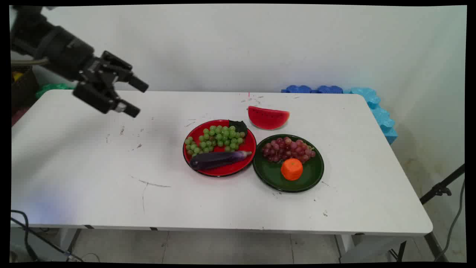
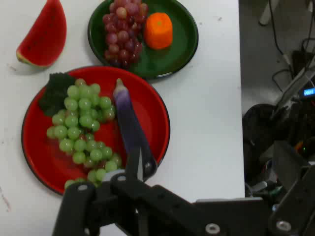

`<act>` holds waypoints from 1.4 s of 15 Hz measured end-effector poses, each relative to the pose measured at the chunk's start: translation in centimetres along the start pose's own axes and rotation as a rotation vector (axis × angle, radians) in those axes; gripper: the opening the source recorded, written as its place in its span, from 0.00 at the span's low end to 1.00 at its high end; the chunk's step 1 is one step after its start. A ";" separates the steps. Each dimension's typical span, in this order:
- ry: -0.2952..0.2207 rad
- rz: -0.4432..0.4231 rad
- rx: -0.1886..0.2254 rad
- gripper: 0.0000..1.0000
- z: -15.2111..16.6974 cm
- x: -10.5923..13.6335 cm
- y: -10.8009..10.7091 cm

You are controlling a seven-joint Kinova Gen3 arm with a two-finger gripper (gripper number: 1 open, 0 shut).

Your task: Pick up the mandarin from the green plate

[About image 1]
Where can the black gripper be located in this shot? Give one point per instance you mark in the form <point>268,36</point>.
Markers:
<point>68,54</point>

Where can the peeled orange fruit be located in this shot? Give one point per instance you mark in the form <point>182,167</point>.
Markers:
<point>292,169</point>

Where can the green plastic bag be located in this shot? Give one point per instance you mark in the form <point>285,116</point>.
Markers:
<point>52,89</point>

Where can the dark brown basket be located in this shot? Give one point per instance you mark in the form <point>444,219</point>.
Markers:
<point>23,87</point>

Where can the yellow object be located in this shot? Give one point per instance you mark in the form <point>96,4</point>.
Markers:
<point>16,76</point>

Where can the green grape bunch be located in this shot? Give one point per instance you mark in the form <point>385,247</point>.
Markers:
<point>219,137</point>

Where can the purple eggplant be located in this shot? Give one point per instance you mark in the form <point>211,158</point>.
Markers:
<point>215,159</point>

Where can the dark green leaf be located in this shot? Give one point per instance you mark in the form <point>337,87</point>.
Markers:
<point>238,126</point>

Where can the red round plate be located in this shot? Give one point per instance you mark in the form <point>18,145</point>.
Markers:
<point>223,169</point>

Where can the black table leg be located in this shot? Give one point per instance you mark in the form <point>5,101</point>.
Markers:
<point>73,240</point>

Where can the watermelon slice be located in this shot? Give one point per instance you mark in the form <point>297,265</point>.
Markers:
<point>267,119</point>

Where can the red purple grape bunch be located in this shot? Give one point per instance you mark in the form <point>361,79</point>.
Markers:
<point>288,149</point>

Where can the dark green round plate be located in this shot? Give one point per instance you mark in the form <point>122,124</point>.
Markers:
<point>308,175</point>

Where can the light blue foam mat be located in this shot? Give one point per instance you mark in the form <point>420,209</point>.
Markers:
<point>381,117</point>

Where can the black tripod stand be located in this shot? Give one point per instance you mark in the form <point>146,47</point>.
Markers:
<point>440,189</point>

